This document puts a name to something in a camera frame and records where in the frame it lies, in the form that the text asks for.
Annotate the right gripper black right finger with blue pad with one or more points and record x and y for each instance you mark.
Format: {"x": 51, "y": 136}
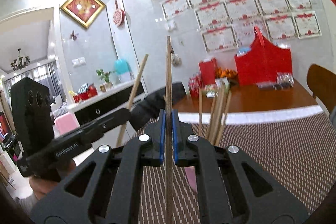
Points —
{"x": 231, "y": 186}

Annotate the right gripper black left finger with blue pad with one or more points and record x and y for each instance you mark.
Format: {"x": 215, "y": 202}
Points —
{"x": 106, "y": 187}

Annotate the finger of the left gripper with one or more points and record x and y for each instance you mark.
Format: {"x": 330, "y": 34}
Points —
{"x": 95, "y": 130}

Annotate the wooden chopstick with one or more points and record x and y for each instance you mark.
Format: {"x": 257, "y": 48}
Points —
{"x": 131, "y": 98}
{"x": 200, "y": 112}
{"x": 168, "y": 138}

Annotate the grey sleeved left forearm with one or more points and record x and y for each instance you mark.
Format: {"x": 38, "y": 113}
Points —
{"x": 27, "y": 204}

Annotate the person's left hand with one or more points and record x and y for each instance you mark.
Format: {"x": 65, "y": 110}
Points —
{"x": 41, "y": 186}

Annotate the pink stool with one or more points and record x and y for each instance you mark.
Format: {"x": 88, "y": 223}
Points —
{"x": 66, "y": 123}

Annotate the red box on sideboard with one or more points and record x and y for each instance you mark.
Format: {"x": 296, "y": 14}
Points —
{"x": 85, "y": 94}

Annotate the white black sideboard cabinet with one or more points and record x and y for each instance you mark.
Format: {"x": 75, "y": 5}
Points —
{"x": 105, "y": 103}

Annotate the pink cylindrical utensil holder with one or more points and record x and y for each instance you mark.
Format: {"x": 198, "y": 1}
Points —
{"x": 191, "y": 177}

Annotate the small green potted plant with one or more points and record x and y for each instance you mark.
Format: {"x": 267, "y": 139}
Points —
{"x": 105, "y": 78}

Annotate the black jacket on chair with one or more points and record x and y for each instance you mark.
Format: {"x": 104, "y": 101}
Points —
{"x": 150, "y": 107}

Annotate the teal humidifier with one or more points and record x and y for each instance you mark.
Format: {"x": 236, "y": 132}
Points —
{"x": 122, "y": 70}

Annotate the brown polka dot tablecloth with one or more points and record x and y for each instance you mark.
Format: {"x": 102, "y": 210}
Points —
{"x": 299, "y": 154}

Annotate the black chandelier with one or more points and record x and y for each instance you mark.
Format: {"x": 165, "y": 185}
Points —
{"x": 21, "y": 62}

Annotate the wooden chopstick in holder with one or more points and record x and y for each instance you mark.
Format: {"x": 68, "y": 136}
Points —
{"x": 200, "y": 112}

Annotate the red soda can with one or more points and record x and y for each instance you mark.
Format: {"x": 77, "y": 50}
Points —
{"x": 195, "y": 85}

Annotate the clear snack bag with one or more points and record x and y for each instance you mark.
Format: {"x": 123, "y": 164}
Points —
{"x": 285, "y": 80}

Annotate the small red paper bag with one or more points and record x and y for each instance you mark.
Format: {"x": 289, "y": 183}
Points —
{"x": 208, "y": 69}

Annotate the gold framed red picture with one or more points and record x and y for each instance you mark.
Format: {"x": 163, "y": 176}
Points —
{"x": 83, "y": 11}

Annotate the red gift box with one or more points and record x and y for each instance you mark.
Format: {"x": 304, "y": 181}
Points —
{"x": 263, "y": 62}

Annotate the wooden chair back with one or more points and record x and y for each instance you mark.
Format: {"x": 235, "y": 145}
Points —
{"x": 322, "y": 83}

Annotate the red round wall ornament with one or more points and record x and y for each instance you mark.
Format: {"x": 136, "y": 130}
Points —
{"x": 119, "y": 15}

